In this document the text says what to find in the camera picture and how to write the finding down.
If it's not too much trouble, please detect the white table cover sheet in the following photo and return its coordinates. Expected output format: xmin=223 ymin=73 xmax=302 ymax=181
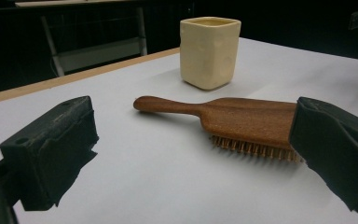
xmin=0 ymin=36 xmax=358 ymax=224

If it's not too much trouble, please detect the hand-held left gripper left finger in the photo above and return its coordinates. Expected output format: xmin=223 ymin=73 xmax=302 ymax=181
xmin=0 ymin=95 xmax=100 ymax=212

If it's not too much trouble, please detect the wooden hairbrush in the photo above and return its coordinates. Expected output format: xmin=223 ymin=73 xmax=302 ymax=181
xmin=132 ymin=95 xmax=306 ymax=163

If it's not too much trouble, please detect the cream square cup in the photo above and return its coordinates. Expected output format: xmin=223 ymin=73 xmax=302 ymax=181
xmin=179 ymin=16 xmax=242 ymax=91

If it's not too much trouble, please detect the white metal table frame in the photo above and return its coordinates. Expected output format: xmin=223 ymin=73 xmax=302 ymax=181
xmin=14 ymin=0 xmax=148 ymax=77

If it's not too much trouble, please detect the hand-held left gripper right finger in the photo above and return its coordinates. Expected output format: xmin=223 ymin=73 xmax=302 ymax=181
xmin=288 ymin=96 xmax=358 ymax=214

